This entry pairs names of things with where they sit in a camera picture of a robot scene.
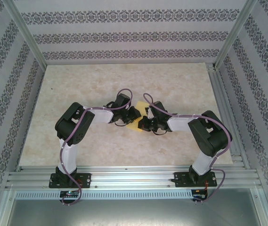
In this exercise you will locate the yellow cloth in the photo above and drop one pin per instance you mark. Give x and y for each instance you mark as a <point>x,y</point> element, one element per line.
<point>133,126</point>

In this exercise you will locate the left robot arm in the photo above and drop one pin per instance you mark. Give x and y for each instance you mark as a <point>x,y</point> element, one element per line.
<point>103,116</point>

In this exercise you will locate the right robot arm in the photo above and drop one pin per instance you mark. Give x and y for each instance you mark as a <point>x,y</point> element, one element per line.
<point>178,123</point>

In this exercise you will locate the grey metal sheet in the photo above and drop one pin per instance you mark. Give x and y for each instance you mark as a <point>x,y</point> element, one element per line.
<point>133,212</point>

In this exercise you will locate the aluminium mounting rail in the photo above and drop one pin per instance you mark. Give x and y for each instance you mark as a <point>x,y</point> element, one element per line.
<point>133,176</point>

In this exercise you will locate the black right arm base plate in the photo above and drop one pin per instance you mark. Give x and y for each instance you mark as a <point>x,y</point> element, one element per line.
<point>179,179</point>

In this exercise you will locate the aluminium side rail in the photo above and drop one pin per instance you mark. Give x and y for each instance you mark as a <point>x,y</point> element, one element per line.
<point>222,99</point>

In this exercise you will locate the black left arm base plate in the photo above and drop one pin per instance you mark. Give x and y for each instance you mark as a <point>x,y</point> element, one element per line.
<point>85,179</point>

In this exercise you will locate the aluminium frame post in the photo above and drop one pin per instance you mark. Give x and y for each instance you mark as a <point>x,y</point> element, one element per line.
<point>26,33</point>
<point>235,33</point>

